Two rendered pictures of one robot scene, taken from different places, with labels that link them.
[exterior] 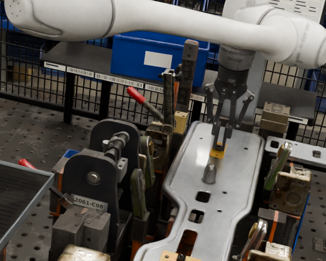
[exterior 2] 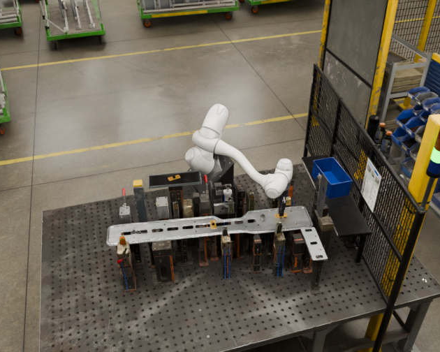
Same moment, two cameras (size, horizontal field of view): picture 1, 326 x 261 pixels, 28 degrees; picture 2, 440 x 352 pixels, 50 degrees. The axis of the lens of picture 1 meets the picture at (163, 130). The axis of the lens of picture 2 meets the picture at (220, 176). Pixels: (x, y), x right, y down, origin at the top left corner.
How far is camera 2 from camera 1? 2.72 m
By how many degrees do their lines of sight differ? 61
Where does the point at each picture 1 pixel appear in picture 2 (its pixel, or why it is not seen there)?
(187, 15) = (239, 159)
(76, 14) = (202, 144)
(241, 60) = not seen: hidden behind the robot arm
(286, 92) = (357, 222)
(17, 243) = not seen: hidden behind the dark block
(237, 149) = (292, 221)
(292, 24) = (266, 179)
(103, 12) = (210, 147)
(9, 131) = (301, 179)
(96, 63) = not seen: hidden behind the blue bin
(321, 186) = (364, 277)
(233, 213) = (247, 229)
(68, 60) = (309, 163)
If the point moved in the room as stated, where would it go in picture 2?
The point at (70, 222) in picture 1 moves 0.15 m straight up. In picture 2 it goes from (195, 195) to (195, 177)
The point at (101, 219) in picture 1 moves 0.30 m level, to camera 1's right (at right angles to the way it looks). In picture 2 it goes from (205, 200) to (218, 228)
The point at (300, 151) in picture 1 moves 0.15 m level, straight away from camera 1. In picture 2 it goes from (310, 238) to (332, 237)
